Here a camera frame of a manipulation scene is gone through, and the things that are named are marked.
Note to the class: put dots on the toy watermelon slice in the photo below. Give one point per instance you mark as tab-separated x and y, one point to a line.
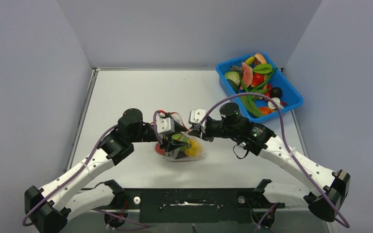
247	75

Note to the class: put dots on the black toy plum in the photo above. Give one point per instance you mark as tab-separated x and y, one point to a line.
276	92

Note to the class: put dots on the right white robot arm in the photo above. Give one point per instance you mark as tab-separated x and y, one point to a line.
322	190

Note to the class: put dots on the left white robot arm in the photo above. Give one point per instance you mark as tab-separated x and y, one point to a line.
50	207

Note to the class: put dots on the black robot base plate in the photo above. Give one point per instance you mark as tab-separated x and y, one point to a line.
190	205

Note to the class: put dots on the yellow toy bell pepper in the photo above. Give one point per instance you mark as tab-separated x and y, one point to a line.
194	148

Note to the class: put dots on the clear zip top bag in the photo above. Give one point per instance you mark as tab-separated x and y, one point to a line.
180	127

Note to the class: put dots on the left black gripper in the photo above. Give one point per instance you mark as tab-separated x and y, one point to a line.
171	144

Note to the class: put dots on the white toy mushroom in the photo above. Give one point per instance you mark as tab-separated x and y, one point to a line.
275	104

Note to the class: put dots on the red toy strawberry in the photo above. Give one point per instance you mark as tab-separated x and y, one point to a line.
257	80

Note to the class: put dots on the toy peach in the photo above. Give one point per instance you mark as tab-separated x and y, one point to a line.
159	150

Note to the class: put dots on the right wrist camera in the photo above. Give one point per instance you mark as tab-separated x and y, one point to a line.
195	116

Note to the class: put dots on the green toy lettuce ball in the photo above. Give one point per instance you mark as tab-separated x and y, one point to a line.
180	137

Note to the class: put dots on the blue plastic bin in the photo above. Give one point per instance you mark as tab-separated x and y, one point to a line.
290	95

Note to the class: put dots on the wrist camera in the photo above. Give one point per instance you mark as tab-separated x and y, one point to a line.
165	126
195	116

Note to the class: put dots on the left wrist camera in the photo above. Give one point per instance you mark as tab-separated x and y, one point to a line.
165	126

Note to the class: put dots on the green toy leaf vegetable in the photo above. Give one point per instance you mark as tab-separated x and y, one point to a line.
263	69

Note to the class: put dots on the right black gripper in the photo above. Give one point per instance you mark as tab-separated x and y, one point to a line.
205	133

